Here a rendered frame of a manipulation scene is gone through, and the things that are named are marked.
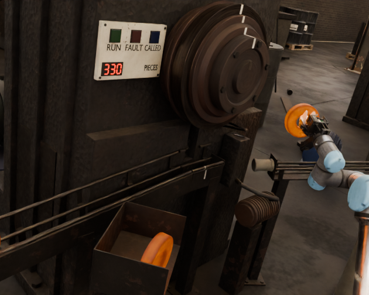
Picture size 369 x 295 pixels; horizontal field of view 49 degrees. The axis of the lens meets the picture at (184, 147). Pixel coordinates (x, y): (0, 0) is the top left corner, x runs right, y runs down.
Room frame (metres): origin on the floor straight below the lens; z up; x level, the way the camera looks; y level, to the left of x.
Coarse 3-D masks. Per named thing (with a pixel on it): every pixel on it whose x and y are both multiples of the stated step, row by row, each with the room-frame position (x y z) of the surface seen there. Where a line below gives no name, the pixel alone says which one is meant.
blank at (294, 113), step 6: (294, 108) 1.75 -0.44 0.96; (300, 108) 1.75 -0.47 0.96; (306, 108) 1.75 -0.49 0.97; (312, 108) 1.76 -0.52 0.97; (288, 114) 1.75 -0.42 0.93; (294, 114) 1.74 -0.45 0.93; (300, 114) 1.75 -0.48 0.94; (318, 114) 1.77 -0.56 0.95; (288, 120) 1.73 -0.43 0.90; (294, 120) 1.74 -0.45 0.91; (288, 126) 1.74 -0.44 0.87; (294, 126) 1.74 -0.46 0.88; (294, 132) 1.74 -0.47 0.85; (300, 132) 1.75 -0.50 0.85
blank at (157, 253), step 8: (160, 232) 0.95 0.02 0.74; (152, 240) 0.90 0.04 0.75; (160, 240) 0.91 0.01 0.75; (168, 240) 0.93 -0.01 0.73; (152, 248) 0.88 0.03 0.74; (160, 248) 0.89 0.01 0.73; (168, 248) 0.95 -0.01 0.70; (144, 256) 0.87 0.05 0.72; (152, 256) 0.86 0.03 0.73; (160, 256) 0.93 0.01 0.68; (168, 256) 0.97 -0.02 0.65; (152, 264) 0.86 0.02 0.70; (160, 264) 0.92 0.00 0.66
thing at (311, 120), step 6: (306, 120) 1.67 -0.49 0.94; (312, 120) 1.62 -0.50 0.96; (318, 120) 1.65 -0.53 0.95; (306, 126) 1.66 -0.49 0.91; (312, 126) 1.62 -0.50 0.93; (318, 126) 1.62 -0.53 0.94; (324, 126) 1.61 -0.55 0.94; (306, 132) 1.64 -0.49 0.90; (312, 132) 1.63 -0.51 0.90; (318, 132) 1.58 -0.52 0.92; (324, 132) 1.59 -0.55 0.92
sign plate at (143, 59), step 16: (128, 32) 1.30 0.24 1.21; (144, 32) 1.35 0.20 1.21; (160, 32) 1.40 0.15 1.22; (112, 48) 1.26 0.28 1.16; (128, 48) 1.30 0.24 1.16; (144, 48) 1.35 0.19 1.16; (160, 48) 1.41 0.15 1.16; (96, 64) 1.23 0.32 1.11; (128, 64) 1.31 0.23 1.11; (144, 64) 1.36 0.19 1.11; (160, 64) 1.42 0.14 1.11
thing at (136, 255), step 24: (120, 216) 1.07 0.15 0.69; (144, 216) 1.10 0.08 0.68; (168, 216) 1.10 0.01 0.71; (120, 240) 1.06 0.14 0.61; (144, 240) 1.08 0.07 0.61; (96, 264) 0.85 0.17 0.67; (120, 264) 0.85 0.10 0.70; (144, 264) 0.84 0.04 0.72; (168, 264) 1.00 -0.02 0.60; (96, 288) 0.85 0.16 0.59; (120, 288) 0.84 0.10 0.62; (144, 288) 0.84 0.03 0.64
